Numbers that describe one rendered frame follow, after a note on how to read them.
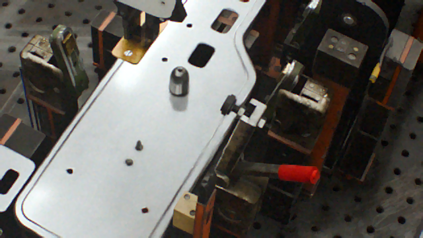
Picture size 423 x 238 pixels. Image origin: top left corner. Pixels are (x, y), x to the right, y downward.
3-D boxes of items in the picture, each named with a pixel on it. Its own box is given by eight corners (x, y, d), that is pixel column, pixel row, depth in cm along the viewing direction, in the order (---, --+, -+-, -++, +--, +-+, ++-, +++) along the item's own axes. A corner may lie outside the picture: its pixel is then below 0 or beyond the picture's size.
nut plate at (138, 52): (145, 10, 99) (145, 4, 98) (170, 21, 98) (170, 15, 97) (110, 54, 95) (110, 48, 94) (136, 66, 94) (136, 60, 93)
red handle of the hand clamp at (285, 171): (225, 149, 110) (320, 157, 100) (230, 159, 111) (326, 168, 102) (211, 172, 108) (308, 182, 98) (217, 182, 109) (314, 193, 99)
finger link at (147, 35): (176, 4, 91) (175, 39, 96) (153, -6, 91) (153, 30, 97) (163, 21, 89) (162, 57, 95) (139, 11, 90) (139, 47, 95)
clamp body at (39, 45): (53, 131, 153) (34, 18, 124) (102, 157, 151) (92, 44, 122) (29, 164, 148) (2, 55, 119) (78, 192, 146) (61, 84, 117)
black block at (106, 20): (103, 93, 159) (97, -2, 134) (147, 114, 157) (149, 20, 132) (82, 121, 155) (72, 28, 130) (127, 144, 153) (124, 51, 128)
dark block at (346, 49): (289, 164, 152) (328, 26, 117) (320, 179, 151) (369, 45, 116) (278, 184, 150) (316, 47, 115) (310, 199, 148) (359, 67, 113)
